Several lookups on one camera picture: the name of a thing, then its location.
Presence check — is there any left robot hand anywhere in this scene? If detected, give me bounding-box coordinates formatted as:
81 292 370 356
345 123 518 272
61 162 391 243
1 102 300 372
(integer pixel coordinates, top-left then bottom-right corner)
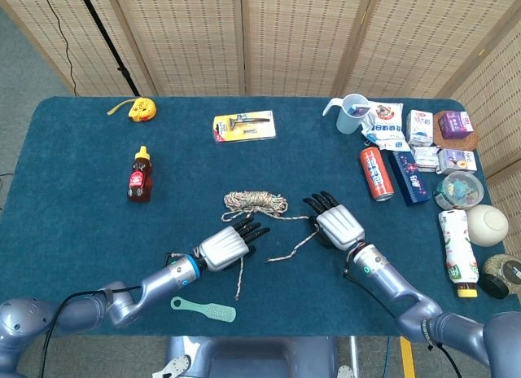
195 214 272 272

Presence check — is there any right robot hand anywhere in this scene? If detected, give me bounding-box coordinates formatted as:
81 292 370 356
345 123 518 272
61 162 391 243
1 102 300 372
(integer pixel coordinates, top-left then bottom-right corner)
303 190 366 251

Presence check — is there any beige speckled rope bundle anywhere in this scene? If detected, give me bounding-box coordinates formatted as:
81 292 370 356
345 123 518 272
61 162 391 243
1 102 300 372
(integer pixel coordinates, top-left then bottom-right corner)
221 190 321 301

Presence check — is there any mint green scrub brush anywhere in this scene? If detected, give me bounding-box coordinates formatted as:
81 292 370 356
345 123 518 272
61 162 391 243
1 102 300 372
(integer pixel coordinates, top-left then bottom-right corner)
170 296 237 323

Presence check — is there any orange soda can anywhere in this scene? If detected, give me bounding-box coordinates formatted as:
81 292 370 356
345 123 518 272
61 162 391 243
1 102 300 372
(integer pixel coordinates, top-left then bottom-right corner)
358 146 396 202

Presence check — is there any dark blue long box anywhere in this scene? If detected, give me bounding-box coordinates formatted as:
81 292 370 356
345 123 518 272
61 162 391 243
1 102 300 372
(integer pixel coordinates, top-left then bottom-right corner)
387 150 431 207

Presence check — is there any honey bottle yellow cap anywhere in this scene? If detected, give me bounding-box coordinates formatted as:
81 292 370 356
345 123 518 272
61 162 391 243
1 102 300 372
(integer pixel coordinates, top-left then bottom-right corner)
127 145 154 204

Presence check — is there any white blue snack bag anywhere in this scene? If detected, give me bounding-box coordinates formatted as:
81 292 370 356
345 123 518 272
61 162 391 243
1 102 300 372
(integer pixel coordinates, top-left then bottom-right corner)
361 102 412 152

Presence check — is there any small tissue packet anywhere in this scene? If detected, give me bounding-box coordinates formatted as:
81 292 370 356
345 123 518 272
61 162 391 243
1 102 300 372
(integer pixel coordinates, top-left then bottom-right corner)
409 145 440 174

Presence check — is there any grey blue robot torso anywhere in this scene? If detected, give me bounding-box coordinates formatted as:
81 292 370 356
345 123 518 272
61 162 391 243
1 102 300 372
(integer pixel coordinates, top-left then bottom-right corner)
152 336 355 378

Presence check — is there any floral label drink bottle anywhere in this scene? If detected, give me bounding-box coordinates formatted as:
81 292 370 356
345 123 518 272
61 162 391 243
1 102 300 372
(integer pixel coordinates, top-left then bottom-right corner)
437 209 480 299

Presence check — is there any clear plastic lidded jar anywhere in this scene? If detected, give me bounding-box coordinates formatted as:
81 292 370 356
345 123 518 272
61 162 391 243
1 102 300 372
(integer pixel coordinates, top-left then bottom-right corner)
432 170 485 211

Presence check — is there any razor in blister pack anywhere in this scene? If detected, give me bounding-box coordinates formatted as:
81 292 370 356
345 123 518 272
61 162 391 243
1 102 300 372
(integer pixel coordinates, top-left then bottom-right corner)
212 110 278 145

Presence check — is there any white milk carton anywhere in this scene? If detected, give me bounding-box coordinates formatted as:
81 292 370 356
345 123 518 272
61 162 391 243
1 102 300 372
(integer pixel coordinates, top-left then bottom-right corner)
405 109 435 147

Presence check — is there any white metal table leg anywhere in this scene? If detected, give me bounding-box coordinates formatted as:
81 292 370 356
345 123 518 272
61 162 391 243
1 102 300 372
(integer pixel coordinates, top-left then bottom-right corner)
348 336 361 378

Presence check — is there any round woven coaster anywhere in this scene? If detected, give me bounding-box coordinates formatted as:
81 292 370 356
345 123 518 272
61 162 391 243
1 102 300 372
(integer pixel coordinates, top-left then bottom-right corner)
432 110 479 152

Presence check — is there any white purple drink carton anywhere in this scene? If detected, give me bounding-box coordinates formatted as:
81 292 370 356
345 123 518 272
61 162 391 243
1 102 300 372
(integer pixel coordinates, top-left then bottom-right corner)
436 147 478 176

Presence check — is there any blue carpet table cover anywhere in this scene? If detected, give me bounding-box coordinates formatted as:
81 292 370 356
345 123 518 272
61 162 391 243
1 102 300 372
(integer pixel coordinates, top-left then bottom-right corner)
0 95 521 338

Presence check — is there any beige round bowl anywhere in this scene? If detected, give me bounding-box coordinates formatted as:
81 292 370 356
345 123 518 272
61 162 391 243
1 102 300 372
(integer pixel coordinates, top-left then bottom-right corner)
465 204 510 248

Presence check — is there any yellow tape measure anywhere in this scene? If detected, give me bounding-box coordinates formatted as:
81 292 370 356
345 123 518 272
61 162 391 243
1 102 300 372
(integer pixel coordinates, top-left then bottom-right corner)
106 96 158 123

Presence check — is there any glass jar black lid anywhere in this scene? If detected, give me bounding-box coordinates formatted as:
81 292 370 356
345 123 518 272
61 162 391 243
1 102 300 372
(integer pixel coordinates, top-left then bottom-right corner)
477 253 521 301

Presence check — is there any black stand pole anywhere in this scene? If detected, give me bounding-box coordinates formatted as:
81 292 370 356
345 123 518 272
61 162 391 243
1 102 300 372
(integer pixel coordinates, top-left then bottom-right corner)
76 0 142 97

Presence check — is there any light blue handled cup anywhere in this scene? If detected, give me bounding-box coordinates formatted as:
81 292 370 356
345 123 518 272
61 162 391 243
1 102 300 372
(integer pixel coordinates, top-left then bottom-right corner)
322 93 371 134

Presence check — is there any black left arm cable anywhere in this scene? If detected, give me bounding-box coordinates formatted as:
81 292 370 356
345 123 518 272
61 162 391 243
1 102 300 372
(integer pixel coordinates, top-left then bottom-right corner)
40 285 142 378

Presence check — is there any thin black hanging cable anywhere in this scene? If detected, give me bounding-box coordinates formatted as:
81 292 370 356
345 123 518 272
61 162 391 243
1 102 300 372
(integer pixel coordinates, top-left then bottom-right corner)
39 0 78 97

